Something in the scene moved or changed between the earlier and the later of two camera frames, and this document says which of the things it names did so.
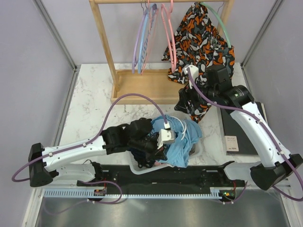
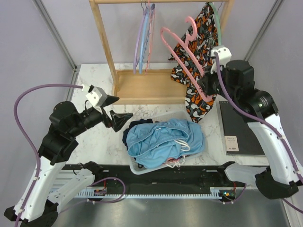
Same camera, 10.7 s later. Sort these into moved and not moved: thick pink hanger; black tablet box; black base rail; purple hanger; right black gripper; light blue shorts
Moved: light blue shorts; right black gripper; thick pink hanger
Not moved: black base rail; purple hanger; black tablet box
